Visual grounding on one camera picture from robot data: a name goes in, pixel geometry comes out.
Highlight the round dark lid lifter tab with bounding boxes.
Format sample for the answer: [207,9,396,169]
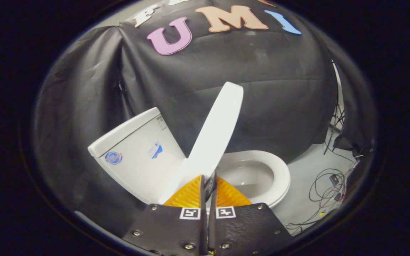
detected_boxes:
[204,171,217,201]

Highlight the white toilet seat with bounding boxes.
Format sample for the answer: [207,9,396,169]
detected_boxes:
[216,150,291,208]

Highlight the white ceramic toilet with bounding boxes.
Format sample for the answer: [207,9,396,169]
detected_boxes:
[88,107,291,210]

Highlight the black backdrop cloth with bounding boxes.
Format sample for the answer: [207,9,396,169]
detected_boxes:
[34,0,374,235]

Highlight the black floor cables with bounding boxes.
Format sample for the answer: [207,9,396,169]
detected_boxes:
[287,149,360,235]

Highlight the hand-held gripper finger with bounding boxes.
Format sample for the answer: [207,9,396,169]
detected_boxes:
[209,176,294,256]
[122,175,208,256]

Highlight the white toilet tank lid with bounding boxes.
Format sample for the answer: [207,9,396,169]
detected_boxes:
[88,107,161,158]

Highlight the black tripod stand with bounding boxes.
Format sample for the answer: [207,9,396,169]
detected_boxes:
[324,60,346,155]

